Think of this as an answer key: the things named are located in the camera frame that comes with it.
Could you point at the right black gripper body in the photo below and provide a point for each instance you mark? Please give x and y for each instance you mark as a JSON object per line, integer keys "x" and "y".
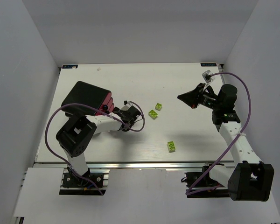
{"x": 198, "y": 96}

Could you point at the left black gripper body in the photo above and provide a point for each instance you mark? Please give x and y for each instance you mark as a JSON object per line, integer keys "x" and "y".
{"x": 117, "y": 110}

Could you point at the pink drawer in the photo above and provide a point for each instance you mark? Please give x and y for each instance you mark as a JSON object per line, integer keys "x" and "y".
{"x": 107, "y": 102}
{"x": 100, "y": 113}

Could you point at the lime rectangular lego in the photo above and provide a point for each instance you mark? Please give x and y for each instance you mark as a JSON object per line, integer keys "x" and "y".
{"x": 153, "y": 114}

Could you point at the pink top drawer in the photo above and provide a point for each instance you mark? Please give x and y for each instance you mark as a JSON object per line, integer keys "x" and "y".
{"x": 107, "y": 102}

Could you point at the black drawer cabinet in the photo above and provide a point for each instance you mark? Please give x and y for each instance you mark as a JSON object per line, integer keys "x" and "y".
{"x": 86, "y": 94}

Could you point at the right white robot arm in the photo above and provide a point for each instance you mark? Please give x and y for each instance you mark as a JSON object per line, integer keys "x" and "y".
{"x": 251, "y": 179}

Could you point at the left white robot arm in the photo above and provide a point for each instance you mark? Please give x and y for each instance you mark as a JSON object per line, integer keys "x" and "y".
{"x": 76, "y": 134}

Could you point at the lime square lego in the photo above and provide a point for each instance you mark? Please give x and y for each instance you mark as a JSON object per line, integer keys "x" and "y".
{"x": 158, "y": 106}

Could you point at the right blue corner label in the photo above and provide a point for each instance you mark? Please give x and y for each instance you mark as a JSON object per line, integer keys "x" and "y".
{"x": 208, "y": 64}

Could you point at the blue corner label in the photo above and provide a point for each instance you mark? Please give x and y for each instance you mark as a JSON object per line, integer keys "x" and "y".
{"x": 208, "y": 64}
{"x": 69, "y": 66}

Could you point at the left blue corner label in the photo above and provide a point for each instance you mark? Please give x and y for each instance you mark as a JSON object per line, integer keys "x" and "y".
{"x": 69, "y": 66}

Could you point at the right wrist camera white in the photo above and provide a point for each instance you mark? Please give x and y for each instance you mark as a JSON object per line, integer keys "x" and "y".
{"x": 207, "y": 75}

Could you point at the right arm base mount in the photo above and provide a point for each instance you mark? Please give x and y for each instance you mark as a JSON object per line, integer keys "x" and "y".
{"x": 207, "y": 187}

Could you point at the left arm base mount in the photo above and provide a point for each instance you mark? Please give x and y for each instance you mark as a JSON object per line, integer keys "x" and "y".
{"x": 92, "y": 183}

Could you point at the aluminium table front rail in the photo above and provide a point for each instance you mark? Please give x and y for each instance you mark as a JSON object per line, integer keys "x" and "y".
{"x": 161, "y": 165}

